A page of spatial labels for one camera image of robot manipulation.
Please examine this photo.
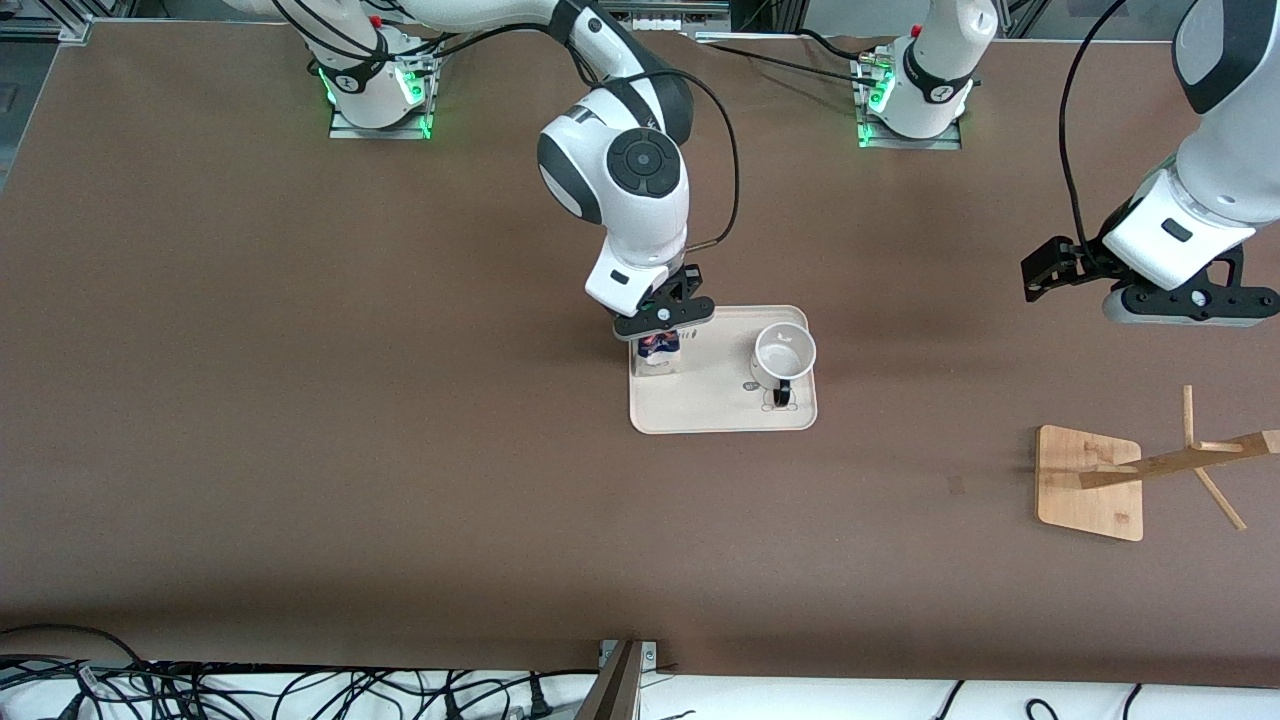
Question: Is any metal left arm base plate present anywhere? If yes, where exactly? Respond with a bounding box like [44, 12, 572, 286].
[855, 45, 966, 151]

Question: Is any black cable with plug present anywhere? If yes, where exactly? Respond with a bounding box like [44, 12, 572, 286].
[440, 668, 601, 720]

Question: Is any small metal bracket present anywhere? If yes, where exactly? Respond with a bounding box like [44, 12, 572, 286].
[598, 640, 661, 673]

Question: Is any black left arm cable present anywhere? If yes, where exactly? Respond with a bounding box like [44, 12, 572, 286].
[1058, 0, 1131, 251]

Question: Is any blue white milk carton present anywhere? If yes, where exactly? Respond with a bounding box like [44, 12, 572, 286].
[637, 333, 684, 378]

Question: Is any short black table cable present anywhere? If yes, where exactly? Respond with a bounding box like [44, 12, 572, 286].
[795, 28, 881, 63]

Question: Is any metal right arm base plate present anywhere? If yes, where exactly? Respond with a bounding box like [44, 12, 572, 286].
[328, 50, 441, 141]

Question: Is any wooden cup rack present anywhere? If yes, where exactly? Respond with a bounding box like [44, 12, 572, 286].
[1035, 385, 1280, 543]

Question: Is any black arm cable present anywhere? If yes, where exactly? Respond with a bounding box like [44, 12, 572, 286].
[1058, 0, 1131, 251]
[570, 40, 742, 251]

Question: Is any aluminium profile post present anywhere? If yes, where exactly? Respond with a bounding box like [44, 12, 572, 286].
[575, 640, 646, 720]

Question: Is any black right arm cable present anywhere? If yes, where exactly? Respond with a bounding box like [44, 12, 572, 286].
[570, 40, 742, 251]

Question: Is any white sheet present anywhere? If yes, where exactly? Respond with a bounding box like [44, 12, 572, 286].
[0, 660, 1280, 720]

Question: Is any black looped floor cable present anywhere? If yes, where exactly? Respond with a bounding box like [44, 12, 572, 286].
[0, 625, 156, 720]

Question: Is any white smiley face mug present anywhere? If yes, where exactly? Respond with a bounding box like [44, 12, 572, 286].
[750, 323, 817, 409]

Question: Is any beige rabbit print tray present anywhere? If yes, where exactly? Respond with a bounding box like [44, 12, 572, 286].
[629, 305, 818, 435]

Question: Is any grey power strip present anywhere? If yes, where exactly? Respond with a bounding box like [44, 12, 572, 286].
[610, 0, 732, 31]

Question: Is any long black table cable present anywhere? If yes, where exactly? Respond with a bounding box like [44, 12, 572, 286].
[695, 40, 886, 86]

